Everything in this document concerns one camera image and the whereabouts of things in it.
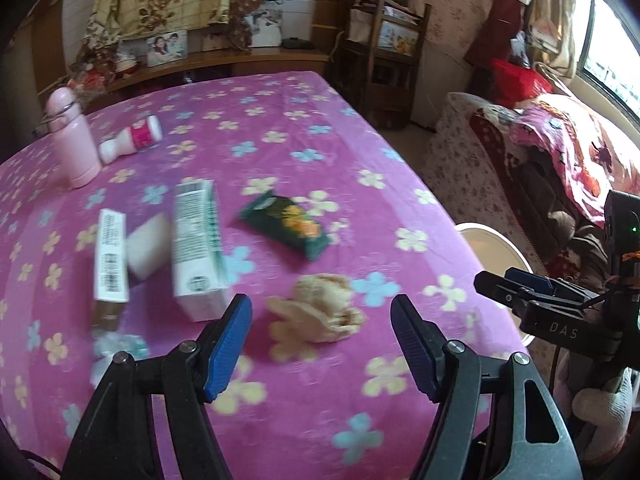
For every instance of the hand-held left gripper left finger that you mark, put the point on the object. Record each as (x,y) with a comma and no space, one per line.
(227,345)

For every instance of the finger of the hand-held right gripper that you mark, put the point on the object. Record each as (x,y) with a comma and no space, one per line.
(500,290)
(537,282)

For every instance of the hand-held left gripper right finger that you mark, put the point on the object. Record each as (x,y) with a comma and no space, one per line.
(415,345)

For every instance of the white round waste bin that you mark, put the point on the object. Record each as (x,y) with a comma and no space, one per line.
(492,250)

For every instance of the beige tissue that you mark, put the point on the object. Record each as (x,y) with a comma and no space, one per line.
(310,310)

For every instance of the white drink carton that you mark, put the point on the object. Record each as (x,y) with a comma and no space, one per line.
(195,250)

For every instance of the clear plastic wrapper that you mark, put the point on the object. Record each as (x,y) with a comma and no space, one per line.
(117,350)

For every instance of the white foam block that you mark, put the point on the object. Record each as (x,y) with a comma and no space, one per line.
(147,245)

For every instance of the green orange snack wrapper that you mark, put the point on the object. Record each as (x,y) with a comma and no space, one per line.
(285,225)

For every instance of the green white medicine box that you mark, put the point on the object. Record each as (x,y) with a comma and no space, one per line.
(111,260)

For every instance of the person's right hand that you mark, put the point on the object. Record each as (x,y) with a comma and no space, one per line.
(600,405)

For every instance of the brown blanket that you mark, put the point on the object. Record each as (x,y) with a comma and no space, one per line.
(545,200)

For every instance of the floral covered sofa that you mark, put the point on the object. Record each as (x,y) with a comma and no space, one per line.
(465,170)

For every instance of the pink printed blanket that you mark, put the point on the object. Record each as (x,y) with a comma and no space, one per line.
(570,145)

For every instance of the purple floral tablecloth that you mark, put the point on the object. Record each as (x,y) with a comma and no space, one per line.
(300,160)

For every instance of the red plastic bag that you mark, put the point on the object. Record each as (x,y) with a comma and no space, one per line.
(520,82)

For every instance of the white pink-label yogurt bottle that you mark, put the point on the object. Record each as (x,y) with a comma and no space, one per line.
(130,140)

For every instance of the dark wooden chair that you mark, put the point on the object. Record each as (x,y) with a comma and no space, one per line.
(372,85)

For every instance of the window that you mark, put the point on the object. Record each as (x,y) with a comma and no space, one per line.
(615,45)

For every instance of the pink thermos bottle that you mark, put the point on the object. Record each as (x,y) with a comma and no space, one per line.
(75,145)

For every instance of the dark red hanging garment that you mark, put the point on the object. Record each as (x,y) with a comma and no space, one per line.
(497,30)

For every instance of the beige curtain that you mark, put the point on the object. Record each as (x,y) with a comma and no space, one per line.
(550,20)

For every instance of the picture printed box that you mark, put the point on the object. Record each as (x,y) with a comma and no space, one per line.
(398,39)

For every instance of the wooden cabinet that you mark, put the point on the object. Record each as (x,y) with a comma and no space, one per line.
(250,62)

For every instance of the pink floral appliance cover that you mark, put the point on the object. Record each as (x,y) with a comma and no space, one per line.
(450,5)

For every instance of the pile of plastic bags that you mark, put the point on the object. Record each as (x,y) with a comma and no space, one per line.
(92,77)

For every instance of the framed couple photo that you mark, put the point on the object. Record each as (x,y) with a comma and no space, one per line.
(167,48)

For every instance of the small framed photo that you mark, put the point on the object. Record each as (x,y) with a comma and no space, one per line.
(215,41)

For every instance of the black set-top box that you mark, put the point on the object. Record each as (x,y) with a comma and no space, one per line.
(296,43)

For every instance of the wedding photo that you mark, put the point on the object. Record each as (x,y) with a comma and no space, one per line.
(264,27)

